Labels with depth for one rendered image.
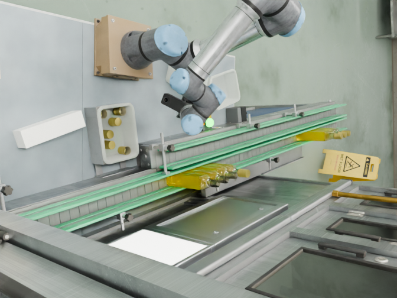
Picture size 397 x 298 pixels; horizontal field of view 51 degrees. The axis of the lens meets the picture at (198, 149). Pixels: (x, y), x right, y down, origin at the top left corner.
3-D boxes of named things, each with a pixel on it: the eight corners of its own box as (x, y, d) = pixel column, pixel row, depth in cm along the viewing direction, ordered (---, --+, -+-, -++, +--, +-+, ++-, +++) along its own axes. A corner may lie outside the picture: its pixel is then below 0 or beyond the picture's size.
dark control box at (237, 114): (225, 122, 227) (238, 122, 221) (224, 108, 225) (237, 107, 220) (234, 120, 233) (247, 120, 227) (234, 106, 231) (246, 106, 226)
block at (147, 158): (139, 168, 174) (150, 169, 169) (136, 145, 172) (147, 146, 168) (146, 166, 177) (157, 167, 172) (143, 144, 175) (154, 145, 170)
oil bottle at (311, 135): (296, 140, 259) (339, 142, 240) (295, 131, 258) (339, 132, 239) (300, 139, 263) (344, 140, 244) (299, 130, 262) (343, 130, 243)
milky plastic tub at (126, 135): (91, 164, 164) (105, 165, 158) (84, 107, 160) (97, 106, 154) (126, 155, 176) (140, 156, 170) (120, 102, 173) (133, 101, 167)
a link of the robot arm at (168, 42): (145, 23, 157) (170, 15, 148) (168, 42, 166) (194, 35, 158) (137, 51, 153) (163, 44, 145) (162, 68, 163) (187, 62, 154)
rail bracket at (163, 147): (151, 173, 170) (172, 176, 161) (146, 132, 167) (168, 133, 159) (156, 171, 172) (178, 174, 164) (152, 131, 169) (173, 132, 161)
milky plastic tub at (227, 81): (196, 78, 209) (209, 77, 203) (223, 69, 225) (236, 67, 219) (202, 112, 214) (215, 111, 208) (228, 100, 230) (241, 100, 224)
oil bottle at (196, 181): (166, 185, 177) (204, 191, 163) (165, 172, 176) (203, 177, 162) (175, 182, 181) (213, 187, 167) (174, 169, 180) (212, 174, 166)
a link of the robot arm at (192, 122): (210, 123, 146) (194, 141, 148) (206, 114, 156) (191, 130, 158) (192, 110, 143) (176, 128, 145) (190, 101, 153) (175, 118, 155)
